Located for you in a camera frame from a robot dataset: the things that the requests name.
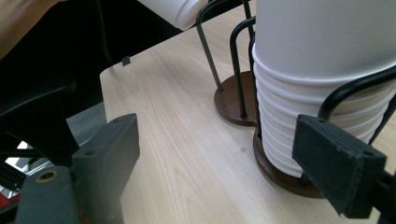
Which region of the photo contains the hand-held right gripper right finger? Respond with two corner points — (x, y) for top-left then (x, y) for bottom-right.
(291, 113), (388, 219)

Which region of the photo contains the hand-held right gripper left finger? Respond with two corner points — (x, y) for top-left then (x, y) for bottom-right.
(13, 113), (141, 224)

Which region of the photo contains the stack of white paper cups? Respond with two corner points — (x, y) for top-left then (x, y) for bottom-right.
(251, 0), (396, 179)

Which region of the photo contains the black wire double cup holder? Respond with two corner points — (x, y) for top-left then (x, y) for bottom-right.
(194, 0), (396, 200)

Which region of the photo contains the single white paper cup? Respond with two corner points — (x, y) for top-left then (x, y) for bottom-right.
(136, 0), (210, 32)

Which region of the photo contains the black chair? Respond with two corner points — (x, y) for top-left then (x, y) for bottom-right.
(0, 69), (79, 168)

